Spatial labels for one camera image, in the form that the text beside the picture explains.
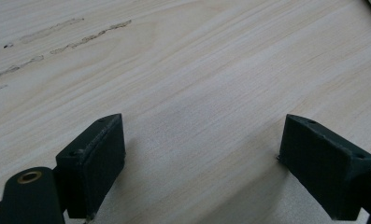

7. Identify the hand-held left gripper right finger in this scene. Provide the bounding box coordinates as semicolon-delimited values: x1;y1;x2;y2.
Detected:
278;113;371;222

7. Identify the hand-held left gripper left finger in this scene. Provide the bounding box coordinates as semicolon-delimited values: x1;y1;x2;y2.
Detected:
55;113;127;220

